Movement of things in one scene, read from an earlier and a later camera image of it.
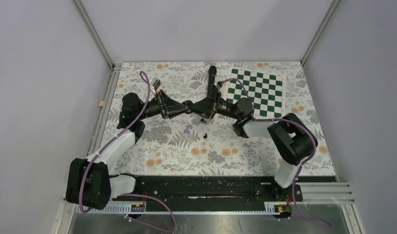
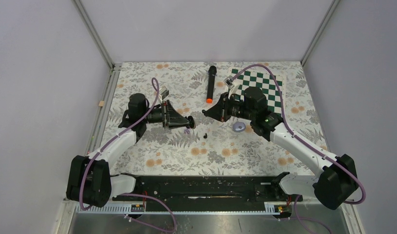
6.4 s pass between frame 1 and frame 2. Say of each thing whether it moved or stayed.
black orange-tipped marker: stayed
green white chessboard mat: stayed
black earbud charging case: moved
